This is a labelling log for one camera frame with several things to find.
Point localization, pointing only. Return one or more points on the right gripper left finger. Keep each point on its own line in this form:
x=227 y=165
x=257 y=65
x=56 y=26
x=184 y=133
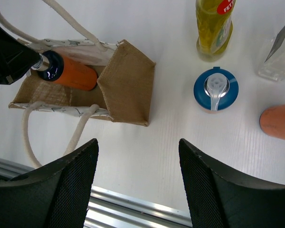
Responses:
x=55 y=195

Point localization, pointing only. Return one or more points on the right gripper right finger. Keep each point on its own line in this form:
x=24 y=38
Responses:
x=220 y=196

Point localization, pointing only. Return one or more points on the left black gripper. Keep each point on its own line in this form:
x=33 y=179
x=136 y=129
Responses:
x=15 y=59

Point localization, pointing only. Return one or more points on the dark blue pump bottle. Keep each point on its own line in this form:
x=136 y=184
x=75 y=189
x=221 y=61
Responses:
x=272 y=121
x=59 y=69

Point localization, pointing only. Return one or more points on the dark blue front pump bottle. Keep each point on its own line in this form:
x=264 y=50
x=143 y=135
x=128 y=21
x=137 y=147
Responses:
x=272 y=121

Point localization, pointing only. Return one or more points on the light blue pump bottle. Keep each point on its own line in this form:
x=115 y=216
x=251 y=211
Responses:
x=215 y=90

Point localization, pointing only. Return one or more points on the clear bottle grey cap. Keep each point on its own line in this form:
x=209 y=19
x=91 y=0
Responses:
x=272 y=59

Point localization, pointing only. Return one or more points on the yellow bottle red cap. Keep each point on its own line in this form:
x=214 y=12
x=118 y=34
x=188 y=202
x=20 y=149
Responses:
x=214 y=27

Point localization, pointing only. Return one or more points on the burlap canvas tote bag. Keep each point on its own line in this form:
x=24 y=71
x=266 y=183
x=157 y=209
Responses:
x=123 y=90

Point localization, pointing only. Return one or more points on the aluminium mounting rail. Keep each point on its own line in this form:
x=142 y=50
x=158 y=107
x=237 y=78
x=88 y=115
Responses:
x=108 y=209

